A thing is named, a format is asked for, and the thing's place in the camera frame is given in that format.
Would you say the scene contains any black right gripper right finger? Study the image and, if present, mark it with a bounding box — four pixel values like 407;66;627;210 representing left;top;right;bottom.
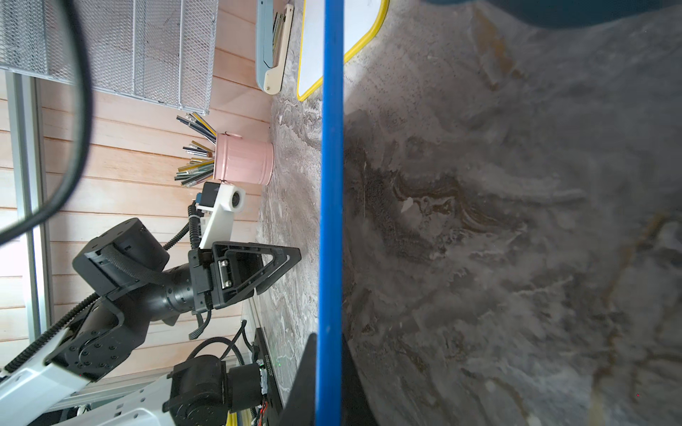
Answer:
341;335;378;426

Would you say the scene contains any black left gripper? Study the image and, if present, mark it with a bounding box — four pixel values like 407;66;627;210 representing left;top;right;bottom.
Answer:
188;241;302;314

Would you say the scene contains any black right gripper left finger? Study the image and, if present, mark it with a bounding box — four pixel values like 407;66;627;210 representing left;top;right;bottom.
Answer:
279;333;317;426

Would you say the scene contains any blue-framed whiteboard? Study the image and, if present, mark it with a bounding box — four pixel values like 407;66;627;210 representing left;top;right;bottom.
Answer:
314;1;345;425

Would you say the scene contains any yellow-framed whiteboard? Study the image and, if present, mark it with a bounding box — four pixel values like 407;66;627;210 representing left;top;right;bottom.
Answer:
297;0;390;102

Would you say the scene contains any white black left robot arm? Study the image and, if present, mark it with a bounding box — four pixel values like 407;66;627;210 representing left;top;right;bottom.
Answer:
1;218;301;425

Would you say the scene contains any teal plastic storage box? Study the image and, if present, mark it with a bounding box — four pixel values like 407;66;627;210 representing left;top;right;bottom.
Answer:
425;0;682;30

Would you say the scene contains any pink pencil cup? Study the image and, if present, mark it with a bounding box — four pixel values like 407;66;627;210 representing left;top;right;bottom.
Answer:
213;133;275;186

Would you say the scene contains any light blue stapler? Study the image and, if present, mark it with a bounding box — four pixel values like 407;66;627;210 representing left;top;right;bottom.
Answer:
255;0;295;96

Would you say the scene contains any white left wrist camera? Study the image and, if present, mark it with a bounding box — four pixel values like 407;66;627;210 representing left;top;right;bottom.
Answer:
198;182;246;250

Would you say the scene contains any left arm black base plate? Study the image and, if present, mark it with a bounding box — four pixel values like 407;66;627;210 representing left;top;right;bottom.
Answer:
252;328;283;426

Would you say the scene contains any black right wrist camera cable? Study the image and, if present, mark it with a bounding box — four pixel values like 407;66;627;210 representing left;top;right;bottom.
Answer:
0;0;94;247

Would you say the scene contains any white wire wall shelf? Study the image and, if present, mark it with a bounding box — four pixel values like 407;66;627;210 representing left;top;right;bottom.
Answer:
1;0;218;115

